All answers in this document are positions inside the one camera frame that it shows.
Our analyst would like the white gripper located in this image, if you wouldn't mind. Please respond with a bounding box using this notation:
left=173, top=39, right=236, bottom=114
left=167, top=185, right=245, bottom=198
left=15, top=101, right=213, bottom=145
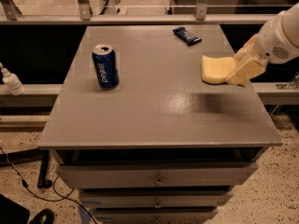
left=225, top=10, right=299, bottom=87

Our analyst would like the yellow sponge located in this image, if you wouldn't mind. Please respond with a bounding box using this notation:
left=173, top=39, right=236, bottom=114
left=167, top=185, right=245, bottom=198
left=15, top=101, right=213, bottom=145
left=201, top=56, right=237, bottom=85

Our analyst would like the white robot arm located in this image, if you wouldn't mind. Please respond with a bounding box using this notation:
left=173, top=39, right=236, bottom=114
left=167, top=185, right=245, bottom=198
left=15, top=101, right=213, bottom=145
left=225, top=4, right=299, bottom=87

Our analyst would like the blue rxbar blueberry bar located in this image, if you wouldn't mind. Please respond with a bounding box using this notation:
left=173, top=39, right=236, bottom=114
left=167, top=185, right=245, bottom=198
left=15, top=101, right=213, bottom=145
left=173, top=27, right=202, bottom=46

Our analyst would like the grey drawer cabinet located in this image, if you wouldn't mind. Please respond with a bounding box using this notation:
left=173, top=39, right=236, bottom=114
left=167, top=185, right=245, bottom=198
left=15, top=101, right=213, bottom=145
left=36, top=23, right=284, bottom=224

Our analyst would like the blue pepsi can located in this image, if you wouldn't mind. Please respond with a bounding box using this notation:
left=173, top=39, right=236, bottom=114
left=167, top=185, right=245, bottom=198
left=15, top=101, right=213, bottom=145
left=92, top=44, right=119, bottom=90

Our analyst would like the top grey drawer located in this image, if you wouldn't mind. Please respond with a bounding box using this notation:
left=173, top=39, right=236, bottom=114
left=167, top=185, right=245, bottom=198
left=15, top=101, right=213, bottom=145
left=57, top=162, right=258, bottom=189

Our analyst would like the grey drawer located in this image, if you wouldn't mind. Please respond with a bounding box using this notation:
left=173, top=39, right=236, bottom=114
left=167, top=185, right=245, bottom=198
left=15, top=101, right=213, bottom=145
left=80, top=190, right=233, bottom=208
left=93, top=207, right=218, bottom=222
left=57, top=162, right=258, bottom=189

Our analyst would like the middle grey drawer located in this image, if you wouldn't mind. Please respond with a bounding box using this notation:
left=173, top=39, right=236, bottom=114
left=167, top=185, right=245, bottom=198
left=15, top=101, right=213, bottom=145
left=80, top=190, right=233, bottom=208

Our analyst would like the bottom grey drawer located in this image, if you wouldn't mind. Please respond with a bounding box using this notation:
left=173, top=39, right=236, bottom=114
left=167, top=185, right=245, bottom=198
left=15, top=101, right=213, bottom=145
left=93, top=207, right=218, bottom=222

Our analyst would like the white plastic bottle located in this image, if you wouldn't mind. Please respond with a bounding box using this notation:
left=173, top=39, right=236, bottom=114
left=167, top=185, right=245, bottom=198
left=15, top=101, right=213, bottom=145
left=0, top=63, right=25, bottom=95

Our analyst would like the black shoe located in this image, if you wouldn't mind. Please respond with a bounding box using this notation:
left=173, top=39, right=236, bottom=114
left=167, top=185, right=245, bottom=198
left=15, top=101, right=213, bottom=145
left=28, top=208, right=54, bottom=224

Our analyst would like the black metal stand leg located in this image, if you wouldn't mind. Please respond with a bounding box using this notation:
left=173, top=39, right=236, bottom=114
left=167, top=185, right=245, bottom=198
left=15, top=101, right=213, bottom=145
left=0, top=148, right=53, bottom=189

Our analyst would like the black cable on floor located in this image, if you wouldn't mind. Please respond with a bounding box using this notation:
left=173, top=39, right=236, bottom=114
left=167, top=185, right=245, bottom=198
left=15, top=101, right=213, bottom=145
left=0, top=147, right=98, bottom=224

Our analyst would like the metal railing frame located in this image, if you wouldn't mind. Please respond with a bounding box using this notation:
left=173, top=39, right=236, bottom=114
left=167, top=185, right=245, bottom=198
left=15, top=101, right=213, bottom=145
left=0, top=0, right=293, bottom=26

